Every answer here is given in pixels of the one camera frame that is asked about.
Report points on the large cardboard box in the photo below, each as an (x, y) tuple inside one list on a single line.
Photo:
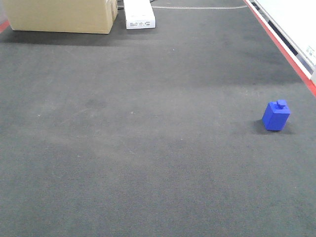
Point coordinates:
[(69, 16)]

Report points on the white whiteboard panel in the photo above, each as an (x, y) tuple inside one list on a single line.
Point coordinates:
[(296, 20)]

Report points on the blue plastic block part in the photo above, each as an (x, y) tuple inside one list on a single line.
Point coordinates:
[(276, 115)]

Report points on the long white carton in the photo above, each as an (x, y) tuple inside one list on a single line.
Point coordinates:
[(139, 14)]

